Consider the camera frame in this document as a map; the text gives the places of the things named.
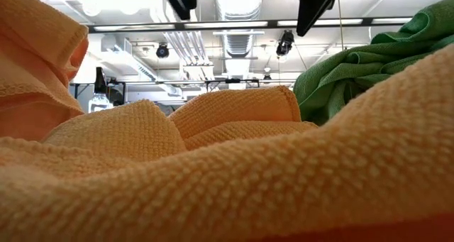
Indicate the green microfiber towel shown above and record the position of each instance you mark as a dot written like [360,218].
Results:
[354,75]

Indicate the white LED light bar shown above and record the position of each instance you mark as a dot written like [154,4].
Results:
[319,22]
[226,24]
[392,20]
[134,27]

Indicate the orange microfiber towel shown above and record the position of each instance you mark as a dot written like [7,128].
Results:
[227,192]
[35,57]

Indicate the silver ventilation duct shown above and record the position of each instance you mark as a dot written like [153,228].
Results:
[239,22]

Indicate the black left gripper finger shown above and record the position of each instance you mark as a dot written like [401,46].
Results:
[182,0]
[315,6]

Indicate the black ceiling spotlight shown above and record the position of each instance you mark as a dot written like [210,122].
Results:
[162,51]
[266,78]
[285,43]

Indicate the clear spray bottle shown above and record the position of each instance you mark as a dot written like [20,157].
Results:
[100,101]

